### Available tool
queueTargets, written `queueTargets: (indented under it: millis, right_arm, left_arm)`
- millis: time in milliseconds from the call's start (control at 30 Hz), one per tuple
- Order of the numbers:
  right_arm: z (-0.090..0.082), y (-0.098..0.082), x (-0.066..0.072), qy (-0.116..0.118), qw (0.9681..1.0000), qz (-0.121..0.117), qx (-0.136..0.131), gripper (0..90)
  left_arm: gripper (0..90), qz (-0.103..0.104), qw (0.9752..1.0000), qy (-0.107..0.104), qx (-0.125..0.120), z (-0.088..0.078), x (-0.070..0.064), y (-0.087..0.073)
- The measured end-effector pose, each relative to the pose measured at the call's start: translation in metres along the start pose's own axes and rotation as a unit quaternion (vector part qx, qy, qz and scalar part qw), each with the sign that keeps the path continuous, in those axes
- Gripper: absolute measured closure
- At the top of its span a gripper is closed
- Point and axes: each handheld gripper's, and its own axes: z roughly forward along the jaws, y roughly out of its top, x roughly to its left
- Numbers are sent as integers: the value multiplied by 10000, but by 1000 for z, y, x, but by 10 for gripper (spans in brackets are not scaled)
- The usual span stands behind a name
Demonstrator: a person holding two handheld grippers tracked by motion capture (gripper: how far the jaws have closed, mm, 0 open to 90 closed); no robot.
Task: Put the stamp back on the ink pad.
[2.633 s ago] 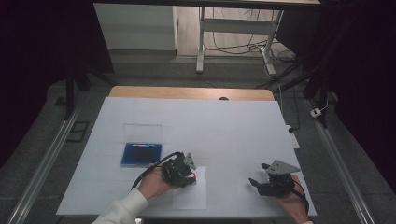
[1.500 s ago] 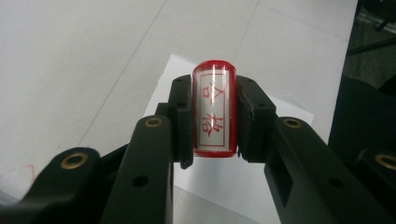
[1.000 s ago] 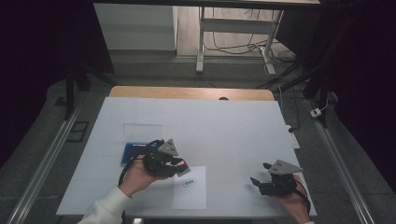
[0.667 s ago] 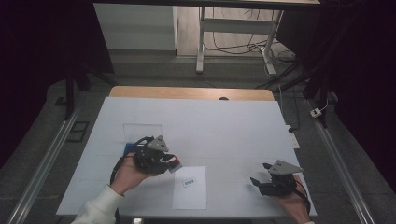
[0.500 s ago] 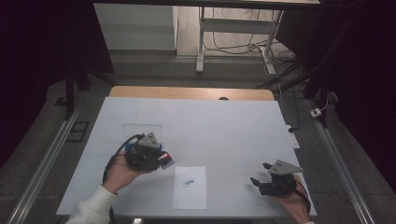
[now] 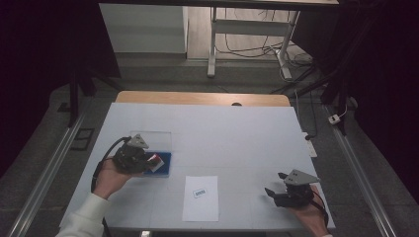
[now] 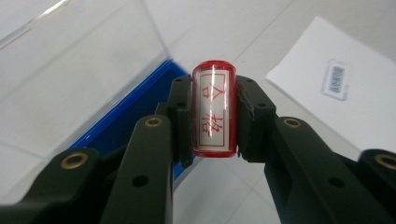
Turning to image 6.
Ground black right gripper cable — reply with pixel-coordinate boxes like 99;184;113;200
310;190;330;229

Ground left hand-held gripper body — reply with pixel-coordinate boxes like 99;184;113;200
113;133;150;175

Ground person's right hand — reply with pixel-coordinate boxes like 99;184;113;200
286;185;330;237

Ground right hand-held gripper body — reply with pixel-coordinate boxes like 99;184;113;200
274;169;321;208

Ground white cabinet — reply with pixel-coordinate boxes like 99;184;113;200
99;3;189;54

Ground blue ink pad case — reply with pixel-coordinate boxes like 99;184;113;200
129;130;174;179

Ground black floor frame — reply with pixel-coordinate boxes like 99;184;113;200
69;127;96;152

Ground aluminium floor rail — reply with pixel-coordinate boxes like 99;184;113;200
323;104;399;237
6;110;87;237

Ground large white table mat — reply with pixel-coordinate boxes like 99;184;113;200
58;102;337;231

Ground black plug cable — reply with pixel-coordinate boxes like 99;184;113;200
303;90;319;141

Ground white power adapter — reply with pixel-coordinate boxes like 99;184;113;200
327;104;349;125

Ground white desk frame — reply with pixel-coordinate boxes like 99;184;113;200
207;6;301;80

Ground tangle of floor cables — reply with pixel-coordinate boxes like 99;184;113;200
215;7;314;83

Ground person's left hand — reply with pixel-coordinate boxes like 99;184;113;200
92;157;145;200

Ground person's left white sleeve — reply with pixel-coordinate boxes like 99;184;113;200
54;192;111;237

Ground black stand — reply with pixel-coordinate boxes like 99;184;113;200
269;13;383;136
66;63;126;128

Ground white paper sheet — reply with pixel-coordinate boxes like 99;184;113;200
181;175;220;223

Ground red and white stamp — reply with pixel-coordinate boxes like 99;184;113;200
146;153;165;173

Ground white power strip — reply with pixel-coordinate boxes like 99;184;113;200
301;131;318;159

